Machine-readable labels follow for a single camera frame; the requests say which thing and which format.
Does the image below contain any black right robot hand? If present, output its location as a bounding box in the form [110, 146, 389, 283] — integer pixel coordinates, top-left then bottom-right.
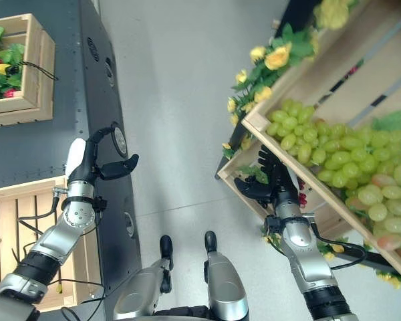
[233, 144, 301, 202]

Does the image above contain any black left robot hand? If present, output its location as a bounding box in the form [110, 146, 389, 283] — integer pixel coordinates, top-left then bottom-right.
[65, 122, 140, 184]

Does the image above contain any red berry cluster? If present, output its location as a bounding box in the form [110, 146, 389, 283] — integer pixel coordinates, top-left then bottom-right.
[296, 179, 309, 210]

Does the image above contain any dark purple grape bunch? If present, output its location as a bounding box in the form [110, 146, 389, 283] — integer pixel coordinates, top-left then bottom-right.
[245, 172, 268, 184]

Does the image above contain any black metal table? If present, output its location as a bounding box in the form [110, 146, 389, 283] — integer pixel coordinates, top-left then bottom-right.
[0, 0, 143, 321]

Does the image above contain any small green grape bunch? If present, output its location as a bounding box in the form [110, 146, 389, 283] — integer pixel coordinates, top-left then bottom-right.
[265, 98, 327, 167]

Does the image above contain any empty slatted wooden crate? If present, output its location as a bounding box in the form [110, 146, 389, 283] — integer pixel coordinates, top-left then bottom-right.
[0, 176, 104, 314]

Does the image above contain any large green grape bunch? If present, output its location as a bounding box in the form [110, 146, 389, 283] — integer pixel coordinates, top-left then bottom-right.
[315, 120, 401, 252]

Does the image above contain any small wooden crate with plants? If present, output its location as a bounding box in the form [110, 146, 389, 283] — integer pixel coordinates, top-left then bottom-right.
[0, 13, 57, 128]

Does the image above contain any silver right robot leg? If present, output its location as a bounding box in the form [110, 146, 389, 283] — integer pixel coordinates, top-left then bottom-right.
[203, 230, 251, 321]

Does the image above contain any green leafy plant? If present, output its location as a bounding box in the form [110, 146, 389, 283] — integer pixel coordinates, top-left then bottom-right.
[0, 25, 26, 118]

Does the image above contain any green grape leaf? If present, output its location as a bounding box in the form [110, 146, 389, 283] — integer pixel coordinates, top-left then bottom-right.
[371, 109, 401, 133]

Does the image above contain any large wooden crate with grapes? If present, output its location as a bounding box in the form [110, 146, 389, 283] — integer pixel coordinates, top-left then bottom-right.
[241, 0, 401, 289]

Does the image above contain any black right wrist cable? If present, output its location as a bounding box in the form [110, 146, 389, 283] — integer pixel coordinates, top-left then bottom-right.
[309, 219, 368, 272]

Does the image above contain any black rope handle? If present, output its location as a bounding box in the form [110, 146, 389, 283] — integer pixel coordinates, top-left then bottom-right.
[7, 60, 59, 82]

